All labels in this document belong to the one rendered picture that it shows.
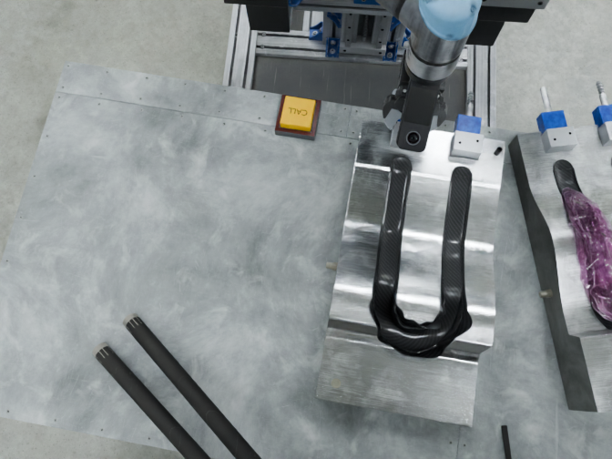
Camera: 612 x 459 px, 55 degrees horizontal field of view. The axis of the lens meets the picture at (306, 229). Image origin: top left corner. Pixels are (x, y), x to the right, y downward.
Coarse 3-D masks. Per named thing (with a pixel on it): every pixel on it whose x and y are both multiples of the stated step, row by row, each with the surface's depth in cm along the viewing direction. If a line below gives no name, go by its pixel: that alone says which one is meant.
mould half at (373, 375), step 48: (384, 144) 106; (432, 144) 106; (384, 192) 104; (432, 192) 104; (480, 192) 104; (432, 240) 102; (480, 240) 102; (336, 288) 95; (432, 288) 96; (480, 288) 96; (336, 336) 100; (480, 336) 93; (384, 384) 98; (432, 384) 98
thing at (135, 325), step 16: (128, 320) 105; (144, 336) 103; (160, 352) 101; (160, 368) 101; (176, 368) 100; (176, 384) 99; (192, 384) 98; (192, 400) 97; (208, 400) 97; (208, 416) 95; (224, 416) 96; (224, 432) 94; (240, 448) 92
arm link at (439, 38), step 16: (416, 0) 74; (432, 0) 71; (448, 0) 71; (464, 0) 71; (480, 0) 71; (400, 16) 77; (416, 16) 75; (432, 16) 72; (448, 16) 71; (464, 16) 71; (416, 32) 76; (432, 32) 74; (448, 32) 73; (464, 32) 74; (416, 48) 79; (432, 48) 77; (448, 48) 76; (432, 64) 80; (448, 64) 81
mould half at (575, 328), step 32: (576, 128) 110; (512, 160) 114; (544, 160) 109; (576, 160) 109; (608, 160) 108; (544, 192) 107; (608, 192) 106; (544, 224) 103; (544, 256) 105; (576, 256) 100; (544, 288) 106; (576, 288) 100; (576, 320) 99; (576, 352) 96; (608, 352) 94; (576, 384) 98; (608, 384) 93
